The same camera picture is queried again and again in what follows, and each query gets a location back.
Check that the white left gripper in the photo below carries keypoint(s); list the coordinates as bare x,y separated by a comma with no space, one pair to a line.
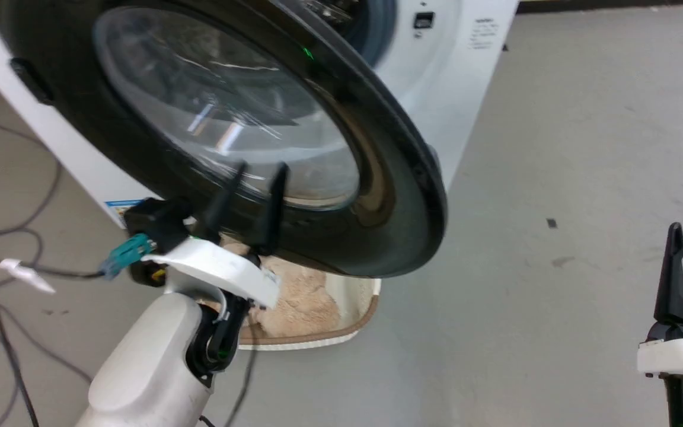
223,267

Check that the black round washing machine door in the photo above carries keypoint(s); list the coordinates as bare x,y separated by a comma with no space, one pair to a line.
377,196

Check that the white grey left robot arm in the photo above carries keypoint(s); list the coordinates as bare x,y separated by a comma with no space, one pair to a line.
152,356

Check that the white washing machine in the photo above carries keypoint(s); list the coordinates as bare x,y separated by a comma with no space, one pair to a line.
457,89

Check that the beige plush fabric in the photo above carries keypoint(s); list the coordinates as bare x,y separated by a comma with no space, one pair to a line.
300,302

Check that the blue label sticker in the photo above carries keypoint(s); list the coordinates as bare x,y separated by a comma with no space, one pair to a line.
119,209

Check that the beige laundry basket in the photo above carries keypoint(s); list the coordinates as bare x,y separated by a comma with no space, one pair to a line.
359,299

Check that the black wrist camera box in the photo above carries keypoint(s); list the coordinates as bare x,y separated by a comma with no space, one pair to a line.
152,224

